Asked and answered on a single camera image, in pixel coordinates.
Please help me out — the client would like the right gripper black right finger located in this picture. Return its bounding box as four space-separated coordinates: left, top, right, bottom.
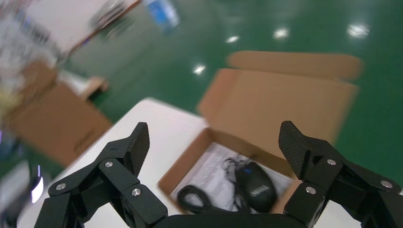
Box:
278 121 403 228

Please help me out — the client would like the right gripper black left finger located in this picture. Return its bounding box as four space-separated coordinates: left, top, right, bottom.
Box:
34 122 168 228

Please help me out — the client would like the brown cardboard storage box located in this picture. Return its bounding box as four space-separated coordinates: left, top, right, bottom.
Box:
156 50 365 215

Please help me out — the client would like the black computer mouse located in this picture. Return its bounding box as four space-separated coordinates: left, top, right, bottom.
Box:
235 161 278 214

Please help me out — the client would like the white printed manual sheet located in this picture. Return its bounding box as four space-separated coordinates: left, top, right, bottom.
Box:
171 143 293 213

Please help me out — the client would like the large closed cardboard carton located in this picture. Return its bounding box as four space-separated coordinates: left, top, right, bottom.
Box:
5 61 113 168

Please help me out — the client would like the white machine with light strip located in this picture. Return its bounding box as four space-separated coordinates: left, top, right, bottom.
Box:
0 160 45 227

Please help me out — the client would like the black coiled cable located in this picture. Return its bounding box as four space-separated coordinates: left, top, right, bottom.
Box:
177 156 251 215

